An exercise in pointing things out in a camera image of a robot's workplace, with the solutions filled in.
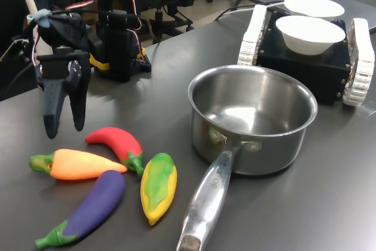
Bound orange toy carrot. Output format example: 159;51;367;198
28;148;129;180

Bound pale grey putty lump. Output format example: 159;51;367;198
32;9;52;28

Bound red toy chilli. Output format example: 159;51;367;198
85;126;145;178

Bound purple toy aubergine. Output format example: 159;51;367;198
35;169;126;250

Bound yellow green toy corn cob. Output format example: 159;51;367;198
140;152;178;226

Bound tracked vehicle with white tracks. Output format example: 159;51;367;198
237;4;376;107

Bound white bowl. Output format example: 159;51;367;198
275;15;347;56
283;0;345;19

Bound steel pan with long handle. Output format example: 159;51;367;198
176;65;318;251

